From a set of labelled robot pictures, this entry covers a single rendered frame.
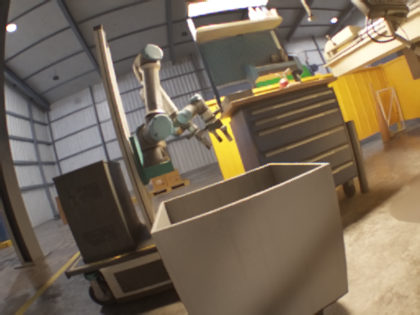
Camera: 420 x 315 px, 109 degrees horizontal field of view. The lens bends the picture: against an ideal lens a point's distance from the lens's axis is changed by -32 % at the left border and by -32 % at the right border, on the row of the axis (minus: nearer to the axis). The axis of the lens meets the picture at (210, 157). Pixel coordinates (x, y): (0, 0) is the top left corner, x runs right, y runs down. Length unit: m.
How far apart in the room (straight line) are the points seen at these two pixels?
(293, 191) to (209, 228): 0.24
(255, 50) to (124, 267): 2.03
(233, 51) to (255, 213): 1.75
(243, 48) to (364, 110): 2.37
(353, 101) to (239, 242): 3.30
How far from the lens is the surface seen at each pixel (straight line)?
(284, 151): 1.48
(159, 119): 1.05
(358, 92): 3.83
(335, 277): 0.81
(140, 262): 1.23
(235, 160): 2.51
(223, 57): 2.07
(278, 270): 0.65
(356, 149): 1.83
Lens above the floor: 0.70
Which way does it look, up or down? 1 degrees down
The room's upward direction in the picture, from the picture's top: 18 degrees counter-clockwise
